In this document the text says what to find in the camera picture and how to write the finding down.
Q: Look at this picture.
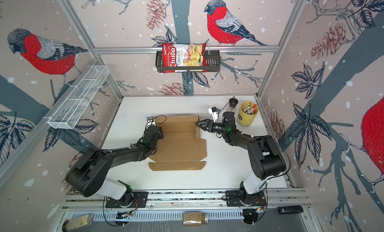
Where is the black wall basket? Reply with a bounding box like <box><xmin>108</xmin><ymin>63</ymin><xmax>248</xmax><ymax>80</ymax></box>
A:
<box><xmin>155</xmin><ymin>50</ymin><xmax>221</xmax><ymax>73</ymax></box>

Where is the brown grain glass jar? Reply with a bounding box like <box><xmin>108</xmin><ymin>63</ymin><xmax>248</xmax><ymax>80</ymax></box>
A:
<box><xmin>183</xmin><ymin>212</ymin><xmax>209</xmax><ymax>226</ymax></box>

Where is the black remote device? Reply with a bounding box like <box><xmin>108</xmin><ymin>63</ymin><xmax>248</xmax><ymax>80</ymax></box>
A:
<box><xmin>277</xmin><ymin>205</ymin><xmax>304</xmax><ymax>215</ymax></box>

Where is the yellow pen cup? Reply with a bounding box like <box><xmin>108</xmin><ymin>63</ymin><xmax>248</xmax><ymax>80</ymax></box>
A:
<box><xmin>237</xmin><ymin>102</ymin><xmax>259</xmax><ymax>127</ymax></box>

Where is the black lid spice shaker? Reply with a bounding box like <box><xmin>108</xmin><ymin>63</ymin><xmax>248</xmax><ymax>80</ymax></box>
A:
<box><xmin>229</xmin><ymin>96</ymin><xmax>238</xmax><ymax>112</ymax></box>

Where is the white wire mesh shelf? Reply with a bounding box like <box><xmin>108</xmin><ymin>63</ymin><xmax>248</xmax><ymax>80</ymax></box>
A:
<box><xmin>48</xmin><ymin>65</ymin><xmax>110</xmax><ymax>129</ymax></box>

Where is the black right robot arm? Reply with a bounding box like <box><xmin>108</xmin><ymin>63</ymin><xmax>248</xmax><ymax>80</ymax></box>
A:
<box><xmin>195</xmin><ymin>111</ymin><xmax>287</xmax><ymax>207</ymax></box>

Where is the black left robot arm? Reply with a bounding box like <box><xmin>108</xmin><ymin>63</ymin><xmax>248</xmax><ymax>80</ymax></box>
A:
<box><xmin>65</xmin><ymin>119</ymin><xmax>164</xmax><ymax>208</ymax></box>

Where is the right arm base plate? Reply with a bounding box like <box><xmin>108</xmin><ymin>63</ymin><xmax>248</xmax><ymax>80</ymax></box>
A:
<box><xmin>225</xmin><ymin>190</ymin><xmax>267</xmax><ymax>207</ymax></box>

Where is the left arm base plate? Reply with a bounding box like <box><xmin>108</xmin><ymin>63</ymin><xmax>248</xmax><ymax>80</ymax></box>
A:
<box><xmin>105</xmin><ymin>192</ymin><xmax>149</xmax><ymax>209</ymax></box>

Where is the red cassava chips bag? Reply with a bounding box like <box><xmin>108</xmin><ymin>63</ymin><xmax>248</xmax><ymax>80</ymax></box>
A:
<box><xmin>162</xmin><ymin>43</ymin><xmax>207</xmax><ymax>67</ymax></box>

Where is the brown cardboard box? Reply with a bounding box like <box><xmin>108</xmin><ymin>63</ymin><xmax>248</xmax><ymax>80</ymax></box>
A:
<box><xmin>149</xmin><ymin>115</ymin><xmax>207</xmax><ymax>172</ymax></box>

